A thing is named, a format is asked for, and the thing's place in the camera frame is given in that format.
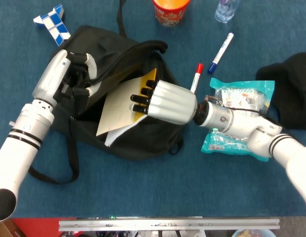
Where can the aluminium profile rail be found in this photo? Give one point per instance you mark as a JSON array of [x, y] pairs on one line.
[[167, 223]]

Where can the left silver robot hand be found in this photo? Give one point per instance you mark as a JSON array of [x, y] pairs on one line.
[[49, 79]]

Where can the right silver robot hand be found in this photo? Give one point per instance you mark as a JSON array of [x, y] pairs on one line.
[[172, 103]]

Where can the clear plastic water bottle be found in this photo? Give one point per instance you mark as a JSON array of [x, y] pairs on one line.
[[225, 11]]

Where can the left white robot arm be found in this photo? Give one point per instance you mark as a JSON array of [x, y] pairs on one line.
[[19, 148]]

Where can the white and yellow book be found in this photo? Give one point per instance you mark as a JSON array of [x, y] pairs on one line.
[[118, 108]]

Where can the brown cardboard box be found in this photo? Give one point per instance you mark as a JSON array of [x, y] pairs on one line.
[[4, 230]]

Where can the clear plastic tub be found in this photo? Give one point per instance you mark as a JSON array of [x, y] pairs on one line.
[[251, 233]]

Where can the white marker red cap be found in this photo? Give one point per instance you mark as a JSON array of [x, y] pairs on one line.
[[197, 76]]

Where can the red box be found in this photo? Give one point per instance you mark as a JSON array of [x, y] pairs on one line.
[[36, 227]]

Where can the teal clear snack packet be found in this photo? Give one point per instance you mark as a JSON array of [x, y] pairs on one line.
[[241, 86]]

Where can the black cap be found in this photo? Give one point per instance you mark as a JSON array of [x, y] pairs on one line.
[[293, 86]]

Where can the blue white snake puzzle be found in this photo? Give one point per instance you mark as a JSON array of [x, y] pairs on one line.
[[54, 27]]

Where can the white marker blue cap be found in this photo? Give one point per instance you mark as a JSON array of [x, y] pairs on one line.
[[220, 53]]

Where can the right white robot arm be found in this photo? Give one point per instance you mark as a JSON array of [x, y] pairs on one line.
[[241, 121]]

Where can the red instant noodle cup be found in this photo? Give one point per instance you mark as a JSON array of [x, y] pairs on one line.
[[171, 14]]

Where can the black fabric backpack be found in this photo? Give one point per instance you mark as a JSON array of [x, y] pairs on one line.
[[147, 143]]

